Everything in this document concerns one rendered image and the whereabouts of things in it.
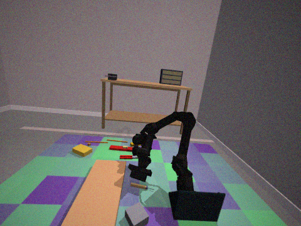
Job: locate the orange panel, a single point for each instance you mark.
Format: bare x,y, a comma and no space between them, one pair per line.
97,203

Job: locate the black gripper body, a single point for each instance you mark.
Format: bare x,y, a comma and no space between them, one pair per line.
145,150

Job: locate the red long flat block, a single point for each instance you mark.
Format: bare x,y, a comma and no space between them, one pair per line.
120,148

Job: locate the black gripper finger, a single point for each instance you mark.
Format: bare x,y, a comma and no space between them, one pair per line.
141,161
146,164

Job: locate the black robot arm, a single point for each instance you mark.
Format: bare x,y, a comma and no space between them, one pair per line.
179,162

